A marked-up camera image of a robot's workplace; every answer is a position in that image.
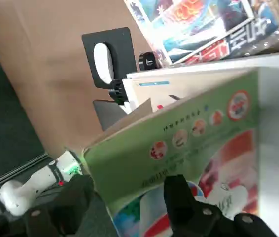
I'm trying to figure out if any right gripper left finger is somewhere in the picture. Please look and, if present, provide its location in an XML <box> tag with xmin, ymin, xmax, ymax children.
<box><xmin>0</xmin><ymin>174</ymin><xmax>97</xmax><ymax>237</ymax></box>

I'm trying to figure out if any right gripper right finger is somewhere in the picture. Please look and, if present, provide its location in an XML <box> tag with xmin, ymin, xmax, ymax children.
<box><xmin>163</xmin><ymin>173</ymin><xmax>278</xmax><ymax>237</ymax></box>

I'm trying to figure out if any green children's picture book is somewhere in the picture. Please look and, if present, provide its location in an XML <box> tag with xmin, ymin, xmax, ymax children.
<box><xmin>82</xmin><ymin>66</ymin><xmax>261</xmax><ymax>237</ymax></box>

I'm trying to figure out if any grey closed laptop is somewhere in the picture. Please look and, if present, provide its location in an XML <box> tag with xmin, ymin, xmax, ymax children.
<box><xmin>92</xmin><ymin>98</ymin><xmax>130</xmax><ymax>131</ymax></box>

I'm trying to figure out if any white computer mouse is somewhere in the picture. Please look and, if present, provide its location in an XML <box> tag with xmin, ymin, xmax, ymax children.
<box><xmin>93</xmin><ymin>43</ymin><xmax>115</xmax><ymax>84</ymax></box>

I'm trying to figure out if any black mouse pad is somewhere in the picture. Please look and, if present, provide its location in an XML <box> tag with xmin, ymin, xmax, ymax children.
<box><xmin>81</xmin><ymin>27</ymin><xmax>140</xmax><ymax>90</ymax></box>

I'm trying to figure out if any plastic-wrapped comic magazine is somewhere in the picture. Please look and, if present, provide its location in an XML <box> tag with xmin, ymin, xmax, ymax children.
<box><xmin>123</xmin><ymin>0</ymin><xmax>279</xmax><ymax>67</ymax></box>

